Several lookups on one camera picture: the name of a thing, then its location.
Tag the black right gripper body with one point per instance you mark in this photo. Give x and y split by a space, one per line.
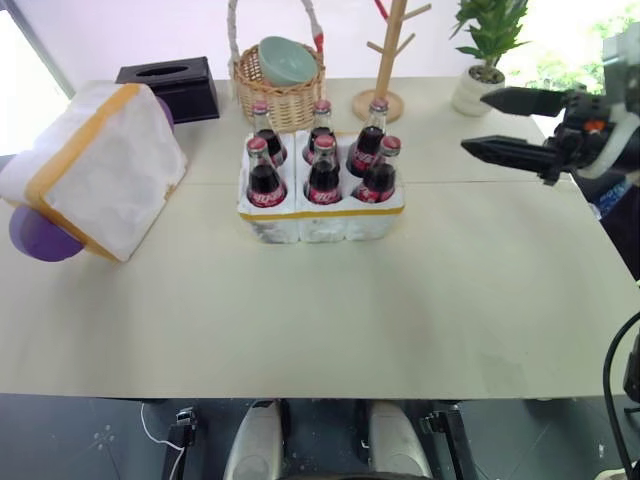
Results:
582 132

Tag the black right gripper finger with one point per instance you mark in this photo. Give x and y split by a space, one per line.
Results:
515 152
530 102

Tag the glass cola bottle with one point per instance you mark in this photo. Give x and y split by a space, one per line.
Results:
264 187
320 120
379 182
266 137
324 182
370 142

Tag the white foam bottle crate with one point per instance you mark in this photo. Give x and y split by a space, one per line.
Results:
320 222

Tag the black tissue box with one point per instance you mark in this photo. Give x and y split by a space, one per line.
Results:
192 92

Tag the white taped foam box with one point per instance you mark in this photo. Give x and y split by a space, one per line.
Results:
105 170

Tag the green plant in white pot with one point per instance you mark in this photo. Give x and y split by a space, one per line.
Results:
480 85

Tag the wooden branch rack stand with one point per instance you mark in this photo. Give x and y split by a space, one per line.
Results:
384 65

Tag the pale green bowl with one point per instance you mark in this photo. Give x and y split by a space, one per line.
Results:
287 62

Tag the grey rounded robot leg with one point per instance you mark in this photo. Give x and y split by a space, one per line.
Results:
252 445
397 445

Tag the large purple ball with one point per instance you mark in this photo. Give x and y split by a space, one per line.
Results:
40 237

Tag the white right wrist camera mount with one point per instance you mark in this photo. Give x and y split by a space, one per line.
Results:
618 134

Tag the black table frame bracket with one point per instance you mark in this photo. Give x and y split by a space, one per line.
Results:
182 435
445 435

